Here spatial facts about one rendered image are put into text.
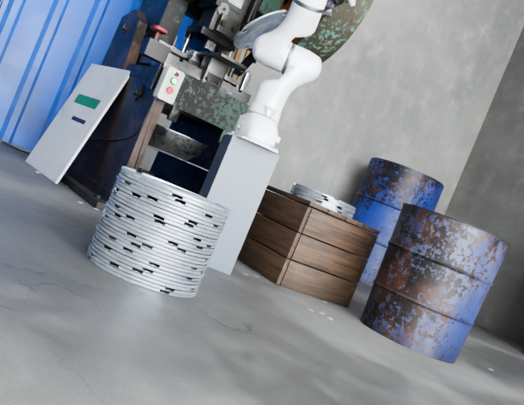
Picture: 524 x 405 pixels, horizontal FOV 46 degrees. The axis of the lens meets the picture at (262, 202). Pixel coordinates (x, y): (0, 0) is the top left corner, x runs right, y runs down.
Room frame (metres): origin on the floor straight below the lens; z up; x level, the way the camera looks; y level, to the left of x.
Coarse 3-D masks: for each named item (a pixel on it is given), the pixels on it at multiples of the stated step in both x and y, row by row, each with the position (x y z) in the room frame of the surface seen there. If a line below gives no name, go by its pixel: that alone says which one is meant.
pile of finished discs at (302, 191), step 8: (296, 184) 2.61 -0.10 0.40; (296, 192) 2.59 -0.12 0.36; (304, 192) 2.56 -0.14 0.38; (312, 192) 2.54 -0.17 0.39; (320, 192) 2.53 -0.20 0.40; (312, 200) 2.53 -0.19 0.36; (320, 200) 2.53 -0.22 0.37; (328, 200) 2.59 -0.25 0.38; (336, 200) 2.63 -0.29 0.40; (328, 208) 2.52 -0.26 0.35; (336, 208) 2.53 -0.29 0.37; (344, 208) 2.55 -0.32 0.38; (352, 208) 2.59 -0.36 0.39; (352, 216) 2.62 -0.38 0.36
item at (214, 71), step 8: (200, 56) 2.80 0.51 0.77; (208, 56) 2.71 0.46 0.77; (216, 56) 2.64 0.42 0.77; (224, 56) 2.59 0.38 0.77; (208, 64) 2.69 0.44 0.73; (216, 64) 2.71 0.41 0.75; (224, 64) 2.73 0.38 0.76; (232, 64) 2.67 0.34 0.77; (240, 64) 2.64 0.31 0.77; (208, 72) 2.70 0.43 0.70; (216, 72) 2.72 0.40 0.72; (224, 72) 2.74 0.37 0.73; (208, 80) 2.70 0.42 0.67; (216, 80) 2.73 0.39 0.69; (216, 88) 2.73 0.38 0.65
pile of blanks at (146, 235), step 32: (128, 192) 1.44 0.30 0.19; (160, 192) 1.41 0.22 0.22; (128, 224) 1.42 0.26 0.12; (160, 224) 1.42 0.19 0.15; (192, 224) 1.44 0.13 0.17; (224, 224) 1.54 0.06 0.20; (96, 256) 1.45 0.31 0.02; (128, 256) 1.45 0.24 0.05; (160, 256) 1.41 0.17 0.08; (192, 256) 1.46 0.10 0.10; (160, 288) 1.43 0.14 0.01; (192, 288) 1.53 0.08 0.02
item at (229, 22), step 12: (228, 0) 2.78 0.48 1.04; (240, 0) 2.81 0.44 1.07; (204, 12) 2.84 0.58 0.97; (216, 12) 2.76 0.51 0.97; (228, 12) 2.79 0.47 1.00; (240, 12) 2.82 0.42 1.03; (204, 24) 2.79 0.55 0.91; (216, 24) 2.76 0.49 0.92; (228, 24) 2.77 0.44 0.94; (240, 24) 2.83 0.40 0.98; (228, 36) 2.78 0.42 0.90
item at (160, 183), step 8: (128, 168) 1.58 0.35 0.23; (136, 176) 1.44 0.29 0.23; (144, 176) 1.60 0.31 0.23; (152, 176) 1.67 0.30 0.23; (152, 184) 1.42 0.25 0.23; (160, 184) 1.41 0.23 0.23; (168, 184) 1.57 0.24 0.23; (176, 192) 1.41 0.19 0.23; (184, 192) 1.50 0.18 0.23; (192, 192) 1.69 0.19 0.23; (192, 200) 1.42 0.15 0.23; (200, 200) 1.55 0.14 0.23; (216, 208) 1.50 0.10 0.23; (224, 208) 1.62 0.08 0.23
